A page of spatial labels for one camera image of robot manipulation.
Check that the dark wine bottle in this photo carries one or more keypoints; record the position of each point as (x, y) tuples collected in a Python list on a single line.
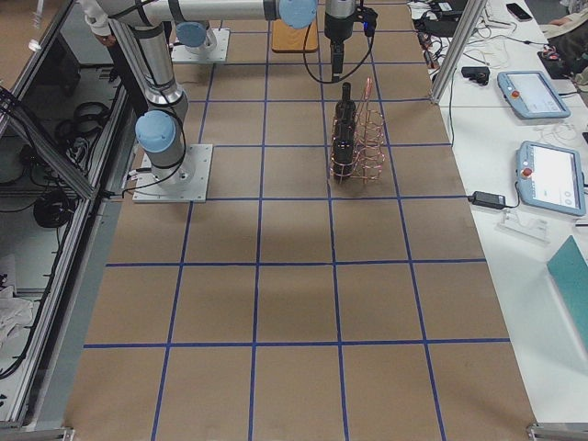
[(342, 157), (345, 113)]

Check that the clear acrylic stand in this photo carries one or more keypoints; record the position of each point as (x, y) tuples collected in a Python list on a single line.
[(536, 229)]

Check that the black power adapter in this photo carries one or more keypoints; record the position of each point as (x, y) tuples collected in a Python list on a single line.
[(487, 200)]

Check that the black handheld device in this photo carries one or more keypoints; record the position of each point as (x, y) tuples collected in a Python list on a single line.
[(477, 74)]

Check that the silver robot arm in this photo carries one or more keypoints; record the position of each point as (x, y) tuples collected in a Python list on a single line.
[(196, 35), (145, 20)]

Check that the copper wire bottle basket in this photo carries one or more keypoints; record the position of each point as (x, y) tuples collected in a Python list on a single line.
[(369, 156)]

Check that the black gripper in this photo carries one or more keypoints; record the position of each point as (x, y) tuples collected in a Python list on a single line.
[(336, 27)]

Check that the teach pendant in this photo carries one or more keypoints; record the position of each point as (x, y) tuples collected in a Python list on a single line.
[(550, 177), (531, 95)]

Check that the far teach pendant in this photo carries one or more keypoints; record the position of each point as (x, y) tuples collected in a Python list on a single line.
[(531, 95)]

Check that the near teach pendant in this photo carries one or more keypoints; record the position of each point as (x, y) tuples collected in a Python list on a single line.
[(550, 177)]

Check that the aluminium frame post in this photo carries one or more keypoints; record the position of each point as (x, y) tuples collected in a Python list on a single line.
[(465, 28)]

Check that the teal folder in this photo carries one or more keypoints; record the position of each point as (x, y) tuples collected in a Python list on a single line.
[(568, 269)]

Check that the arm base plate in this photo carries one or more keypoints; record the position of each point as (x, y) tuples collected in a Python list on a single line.
[(213, 50), (188, 183)]

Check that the black smartphone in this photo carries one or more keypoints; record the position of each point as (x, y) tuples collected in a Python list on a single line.
[(518, 12)]

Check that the wooden tray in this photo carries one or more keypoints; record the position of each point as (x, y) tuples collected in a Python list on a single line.
[(286, 39)]

